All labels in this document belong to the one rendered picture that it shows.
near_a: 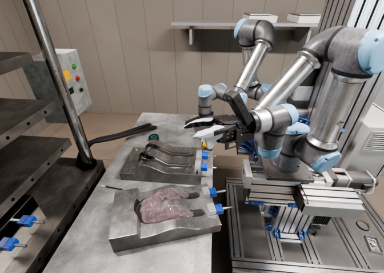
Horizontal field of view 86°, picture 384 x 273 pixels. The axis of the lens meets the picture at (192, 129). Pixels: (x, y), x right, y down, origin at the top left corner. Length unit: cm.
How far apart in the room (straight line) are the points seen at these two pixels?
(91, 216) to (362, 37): 133
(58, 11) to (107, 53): 81
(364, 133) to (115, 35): 314
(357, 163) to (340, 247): 81
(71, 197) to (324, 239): 180
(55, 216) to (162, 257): 63
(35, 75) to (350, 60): 148
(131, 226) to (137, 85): 284
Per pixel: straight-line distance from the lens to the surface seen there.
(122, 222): 107
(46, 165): 134
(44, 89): 152
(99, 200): 134
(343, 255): 204
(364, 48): 80
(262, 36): 123
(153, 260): 108
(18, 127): 120
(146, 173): 130
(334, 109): 88
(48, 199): 150
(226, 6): 320
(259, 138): 77
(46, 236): 134
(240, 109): 59
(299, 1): 338
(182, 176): 126
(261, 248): 183
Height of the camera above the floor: 177
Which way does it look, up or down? 33 degrees down
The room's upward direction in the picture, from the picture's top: straight up
